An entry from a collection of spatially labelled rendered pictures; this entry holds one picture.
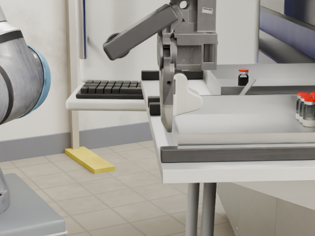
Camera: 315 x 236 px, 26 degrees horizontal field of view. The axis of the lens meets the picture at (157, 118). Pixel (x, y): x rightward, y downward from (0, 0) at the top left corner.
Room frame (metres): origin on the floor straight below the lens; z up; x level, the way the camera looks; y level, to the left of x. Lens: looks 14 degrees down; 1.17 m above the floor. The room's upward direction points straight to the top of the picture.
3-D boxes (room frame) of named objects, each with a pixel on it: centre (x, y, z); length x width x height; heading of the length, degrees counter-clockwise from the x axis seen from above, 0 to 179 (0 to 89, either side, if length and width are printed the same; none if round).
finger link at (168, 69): (0.97, -0.01, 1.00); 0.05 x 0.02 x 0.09; 4
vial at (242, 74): (1.39, -0.18, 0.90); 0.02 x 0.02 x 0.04
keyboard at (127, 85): (1.73, 0.00, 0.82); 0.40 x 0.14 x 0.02; 87
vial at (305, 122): (1.10, -0.25, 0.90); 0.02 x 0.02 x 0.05
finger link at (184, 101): (0.97, -0.04, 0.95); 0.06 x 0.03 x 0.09; 94
